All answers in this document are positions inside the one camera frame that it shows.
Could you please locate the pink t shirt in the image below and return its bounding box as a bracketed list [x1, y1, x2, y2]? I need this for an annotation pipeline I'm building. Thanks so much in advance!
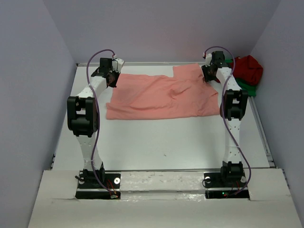
[106, 63, 219, 120]

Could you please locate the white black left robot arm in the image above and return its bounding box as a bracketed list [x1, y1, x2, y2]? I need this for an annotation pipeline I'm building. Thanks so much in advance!
[67, 57, 124, 189]

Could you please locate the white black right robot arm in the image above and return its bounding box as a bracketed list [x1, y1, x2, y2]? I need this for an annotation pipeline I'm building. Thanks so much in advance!
[201, 51, 248, 189]

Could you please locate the red t shirt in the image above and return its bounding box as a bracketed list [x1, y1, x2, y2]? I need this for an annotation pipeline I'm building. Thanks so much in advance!
[228, 55, 263, 86]

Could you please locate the green t shirt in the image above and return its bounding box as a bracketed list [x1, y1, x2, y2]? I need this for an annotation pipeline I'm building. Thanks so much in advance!
[225, 59, 256, 97]

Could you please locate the white foam strip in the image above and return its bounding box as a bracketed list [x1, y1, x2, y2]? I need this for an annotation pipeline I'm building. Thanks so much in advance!
[120, 171, 206, 201]

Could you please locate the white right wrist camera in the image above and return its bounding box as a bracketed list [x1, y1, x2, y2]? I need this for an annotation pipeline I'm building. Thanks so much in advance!
[204, 53, 212, 66]

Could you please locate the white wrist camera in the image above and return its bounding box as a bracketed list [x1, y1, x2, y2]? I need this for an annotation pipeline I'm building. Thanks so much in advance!
[112, 55, 124, 73]
[204, 53, 212, 66]

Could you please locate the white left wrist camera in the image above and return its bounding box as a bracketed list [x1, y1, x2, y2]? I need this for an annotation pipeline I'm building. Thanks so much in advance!
[112, 55, 124, 73]

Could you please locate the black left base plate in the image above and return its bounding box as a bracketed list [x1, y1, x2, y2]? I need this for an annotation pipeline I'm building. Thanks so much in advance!
[75, 172, 121, 200]

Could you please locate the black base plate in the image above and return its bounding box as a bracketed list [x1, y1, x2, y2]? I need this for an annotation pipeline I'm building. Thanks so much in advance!
[202, 172, 250, 200]
[75, 172, 121, 200]

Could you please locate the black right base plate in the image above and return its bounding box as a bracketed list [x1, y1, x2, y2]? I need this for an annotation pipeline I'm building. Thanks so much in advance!
[202, 172, 250, 200]

